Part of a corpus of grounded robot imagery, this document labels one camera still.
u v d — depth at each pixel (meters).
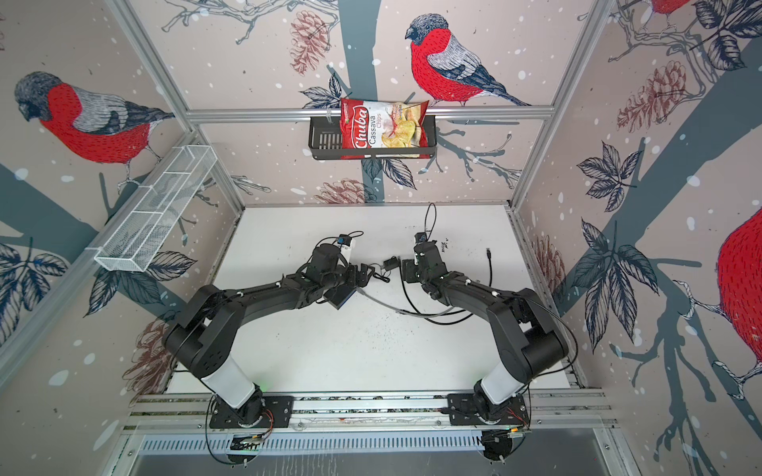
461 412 0.73
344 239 0.82
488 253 1.06
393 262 1.00
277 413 0.73
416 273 0.83
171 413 0.75
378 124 0.88
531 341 0.45
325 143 0.94
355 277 0.81
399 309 0.91
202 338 0.46
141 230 0.73
